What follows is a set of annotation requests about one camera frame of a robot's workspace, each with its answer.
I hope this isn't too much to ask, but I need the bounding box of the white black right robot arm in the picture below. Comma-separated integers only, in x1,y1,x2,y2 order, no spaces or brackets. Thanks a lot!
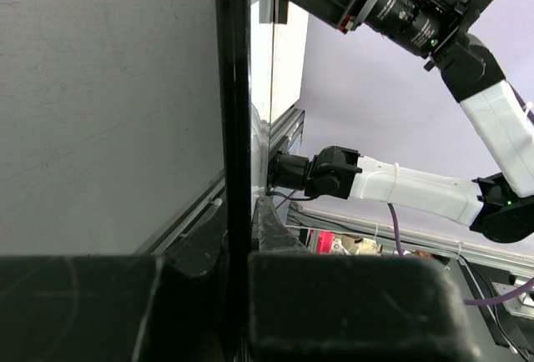
276,0,533,248

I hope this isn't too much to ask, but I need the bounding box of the aluminium table frame rail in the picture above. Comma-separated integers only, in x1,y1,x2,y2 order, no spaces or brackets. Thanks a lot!
137,107,534,354

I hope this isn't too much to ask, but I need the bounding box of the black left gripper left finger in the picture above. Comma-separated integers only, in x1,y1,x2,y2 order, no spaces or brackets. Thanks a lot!
1,211,227,361

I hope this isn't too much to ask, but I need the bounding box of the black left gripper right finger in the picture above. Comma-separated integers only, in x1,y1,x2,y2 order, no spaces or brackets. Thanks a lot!
247,196,480,361

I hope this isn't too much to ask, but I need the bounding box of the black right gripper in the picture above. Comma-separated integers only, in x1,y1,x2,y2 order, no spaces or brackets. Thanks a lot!
287,0,460,59

